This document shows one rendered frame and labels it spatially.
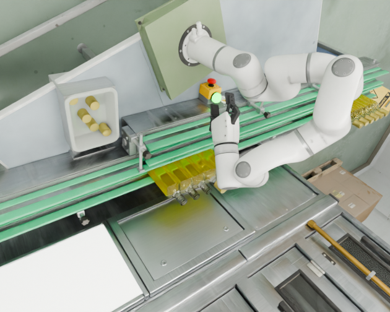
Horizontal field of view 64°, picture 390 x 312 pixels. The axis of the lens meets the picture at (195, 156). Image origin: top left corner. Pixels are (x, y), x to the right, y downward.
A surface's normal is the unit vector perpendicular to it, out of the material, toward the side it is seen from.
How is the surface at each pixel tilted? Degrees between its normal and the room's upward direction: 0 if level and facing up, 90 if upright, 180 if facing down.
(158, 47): 4
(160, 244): 90
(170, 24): 4
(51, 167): 90
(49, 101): 0
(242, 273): 90
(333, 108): 77
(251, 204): 91
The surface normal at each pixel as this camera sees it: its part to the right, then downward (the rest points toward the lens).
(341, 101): -0.25, -0.10
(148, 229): 0.12, -0.77
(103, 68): 0.58, 0.57
